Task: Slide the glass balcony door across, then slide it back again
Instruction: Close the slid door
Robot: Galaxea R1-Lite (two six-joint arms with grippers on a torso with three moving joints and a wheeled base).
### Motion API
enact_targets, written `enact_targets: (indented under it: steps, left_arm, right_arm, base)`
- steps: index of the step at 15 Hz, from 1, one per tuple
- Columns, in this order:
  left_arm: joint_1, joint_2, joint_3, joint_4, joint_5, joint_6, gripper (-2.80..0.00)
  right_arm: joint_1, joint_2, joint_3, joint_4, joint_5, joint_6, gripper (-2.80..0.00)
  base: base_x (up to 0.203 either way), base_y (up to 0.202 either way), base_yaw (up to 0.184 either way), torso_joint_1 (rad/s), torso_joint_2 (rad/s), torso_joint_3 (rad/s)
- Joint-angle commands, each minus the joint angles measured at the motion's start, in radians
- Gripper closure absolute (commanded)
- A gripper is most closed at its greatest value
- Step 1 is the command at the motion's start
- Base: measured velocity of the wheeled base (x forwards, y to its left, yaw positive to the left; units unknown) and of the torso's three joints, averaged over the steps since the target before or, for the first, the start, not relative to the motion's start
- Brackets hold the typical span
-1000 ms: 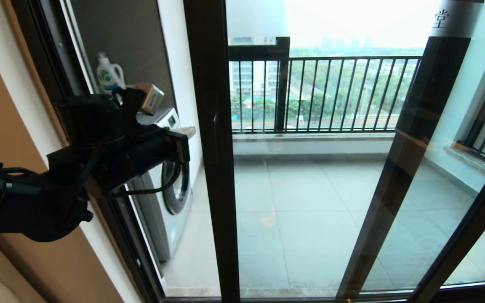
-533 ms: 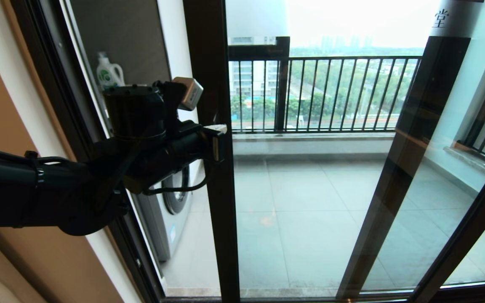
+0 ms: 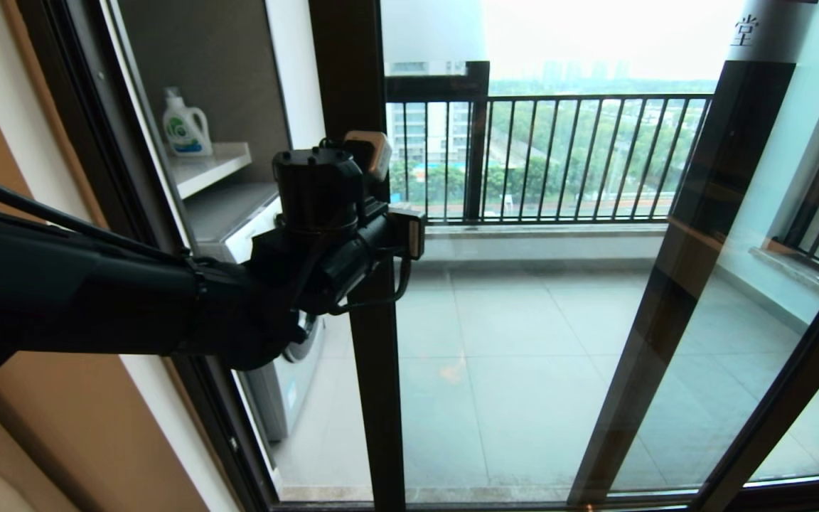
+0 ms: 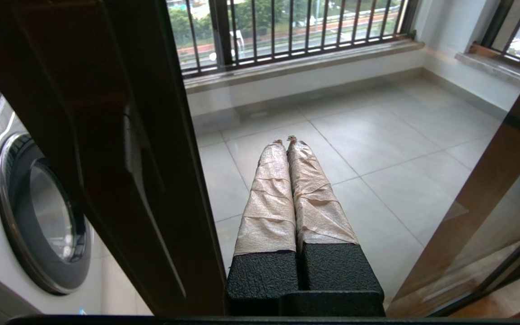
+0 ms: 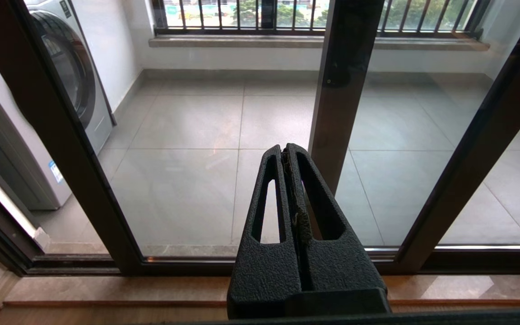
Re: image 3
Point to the dark window frame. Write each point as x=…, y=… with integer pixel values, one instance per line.
x=438, y=87

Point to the dark framed sliding glass door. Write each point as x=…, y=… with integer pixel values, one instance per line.
x=381, y=398

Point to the stone window sill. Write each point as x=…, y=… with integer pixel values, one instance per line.
x=523, y=231
x=793, y=267

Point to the long black balcony railing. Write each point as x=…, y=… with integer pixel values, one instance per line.
x=559, y=99

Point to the short black balcony railing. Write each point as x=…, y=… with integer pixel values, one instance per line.
x=818, y=192

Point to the grey high-rise building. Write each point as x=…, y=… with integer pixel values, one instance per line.
x=424, y=121

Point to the white detergent bottle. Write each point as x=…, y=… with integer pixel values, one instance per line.
x=188, y=128

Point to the white front-load washing machine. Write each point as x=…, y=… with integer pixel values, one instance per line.
x=281, y=398

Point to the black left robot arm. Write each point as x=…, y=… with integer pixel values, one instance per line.
x=97, y=299

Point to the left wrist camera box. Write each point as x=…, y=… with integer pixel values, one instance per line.
x=368, y=156

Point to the fixed dark framed glass panel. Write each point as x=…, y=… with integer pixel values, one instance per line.
x=658, y=320

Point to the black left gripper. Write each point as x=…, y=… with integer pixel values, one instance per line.
x=352, y=263

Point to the white shelf board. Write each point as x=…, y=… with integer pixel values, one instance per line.
x=214, y=165

